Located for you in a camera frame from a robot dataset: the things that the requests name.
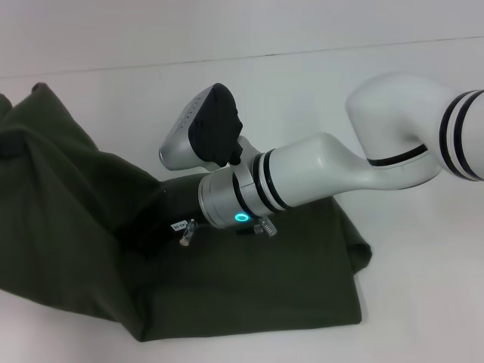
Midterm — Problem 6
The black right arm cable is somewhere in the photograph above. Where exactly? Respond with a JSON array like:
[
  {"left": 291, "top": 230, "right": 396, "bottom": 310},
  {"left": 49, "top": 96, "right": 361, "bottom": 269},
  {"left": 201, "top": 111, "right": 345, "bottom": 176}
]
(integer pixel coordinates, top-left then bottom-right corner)
[{"left": 177, "top": 217, "right": 277, "bottom": 249}]

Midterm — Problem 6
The dark green FREE t-shirt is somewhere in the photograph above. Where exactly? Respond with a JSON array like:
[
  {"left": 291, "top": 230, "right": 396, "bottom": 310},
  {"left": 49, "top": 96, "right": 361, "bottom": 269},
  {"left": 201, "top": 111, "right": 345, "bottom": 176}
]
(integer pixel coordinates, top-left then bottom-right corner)
[{"left": 0, "top": 82, "right": 374, "bottom": 343}]

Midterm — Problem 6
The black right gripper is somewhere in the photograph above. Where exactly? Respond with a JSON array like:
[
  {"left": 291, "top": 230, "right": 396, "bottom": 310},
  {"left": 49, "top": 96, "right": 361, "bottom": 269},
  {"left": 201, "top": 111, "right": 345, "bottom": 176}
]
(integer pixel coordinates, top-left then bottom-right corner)
[{"left": 130, "top": 181, "right": 213, "bottom": 260}]

